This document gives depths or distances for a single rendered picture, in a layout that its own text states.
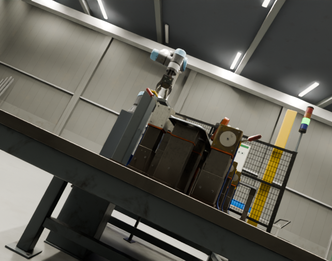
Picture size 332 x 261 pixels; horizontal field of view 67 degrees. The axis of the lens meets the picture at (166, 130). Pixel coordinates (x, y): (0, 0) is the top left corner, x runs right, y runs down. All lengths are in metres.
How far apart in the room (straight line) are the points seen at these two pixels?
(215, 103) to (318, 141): 4.83
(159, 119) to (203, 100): 10.69
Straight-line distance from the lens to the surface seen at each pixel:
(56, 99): 12.99
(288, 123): 3.02
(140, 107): 1.44
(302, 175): 12.55
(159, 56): 1.78
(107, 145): 2.00
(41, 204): 1.78
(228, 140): 1.16
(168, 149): 1.17
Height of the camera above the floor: 0.70
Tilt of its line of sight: 11 degrees up
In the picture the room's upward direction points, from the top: 25 degrees clockwise
